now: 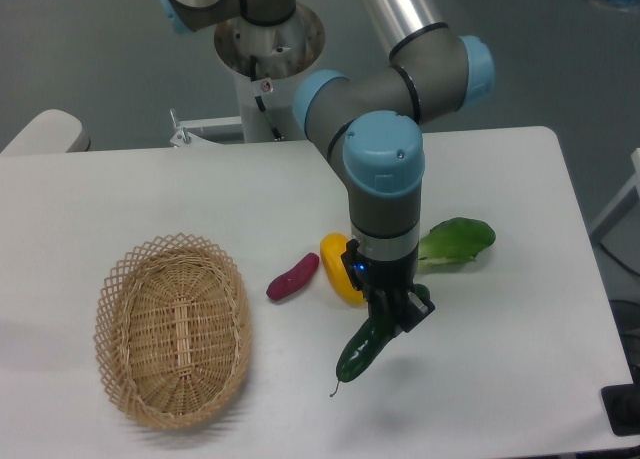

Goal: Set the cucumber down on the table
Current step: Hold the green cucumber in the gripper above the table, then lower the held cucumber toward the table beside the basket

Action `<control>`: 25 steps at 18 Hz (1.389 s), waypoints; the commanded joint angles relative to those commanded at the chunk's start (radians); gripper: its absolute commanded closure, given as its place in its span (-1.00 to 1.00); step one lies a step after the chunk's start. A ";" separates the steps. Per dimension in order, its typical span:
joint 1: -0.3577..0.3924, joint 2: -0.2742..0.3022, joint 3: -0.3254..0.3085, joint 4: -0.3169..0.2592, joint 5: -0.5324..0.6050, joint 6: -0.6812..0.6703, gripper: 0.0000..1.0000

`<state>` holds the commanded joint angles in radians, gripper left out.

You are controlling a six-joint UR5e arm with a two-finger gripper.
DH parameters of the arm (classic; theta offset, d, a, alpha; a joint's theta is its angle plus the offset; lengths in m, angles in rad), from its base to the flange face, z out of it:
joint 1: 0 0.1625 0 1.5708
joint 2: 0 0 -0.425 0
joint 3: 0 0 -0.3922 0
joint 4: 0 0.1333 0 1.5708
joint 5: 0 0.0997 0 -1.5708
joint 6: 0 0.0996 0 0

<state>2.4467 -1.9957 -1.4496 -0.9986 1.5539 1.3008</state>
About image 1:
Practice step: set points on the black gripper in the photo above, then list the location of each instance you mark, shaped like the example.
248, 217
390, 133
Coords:
385, 282

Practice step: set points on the green bok choy leaf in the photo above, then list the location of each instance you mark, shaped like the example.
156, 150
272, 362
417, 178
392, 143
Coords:
453, 243

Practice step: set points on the yellow bell pepper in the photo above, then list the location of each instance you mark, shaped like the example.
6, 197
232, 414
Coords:
332, 247

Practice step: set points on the black device at edge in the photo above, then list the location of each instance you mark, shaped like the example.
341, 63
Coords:
622, 408

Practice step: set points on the white furniture leg right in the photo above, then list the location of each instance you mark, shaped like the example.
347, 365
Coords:
618, 206

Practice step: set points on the white metal base frame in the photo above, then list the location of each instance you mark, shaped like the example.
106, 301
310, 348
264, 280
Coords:
199, 132

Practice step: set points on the woven wicker basket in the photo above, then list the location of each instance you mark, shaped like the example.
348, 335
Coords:
173, 332

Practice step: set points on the green cucumber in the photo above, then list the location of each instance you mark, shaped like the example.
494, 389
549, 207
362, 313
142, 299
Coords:
360, 352

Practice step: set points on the purple sweet potato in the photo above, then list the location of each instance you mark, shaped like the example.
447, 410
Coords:
295, 279

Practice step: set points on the white chair armrest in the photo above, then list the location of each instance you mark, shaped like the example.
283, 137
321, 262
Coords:
51, 132

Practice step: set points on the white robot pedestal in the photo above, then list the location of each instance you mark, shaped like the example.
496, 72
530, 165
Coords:
268, 64

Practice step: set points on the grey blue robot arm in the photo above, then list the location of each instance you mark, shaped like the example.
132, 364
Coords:
368, 131

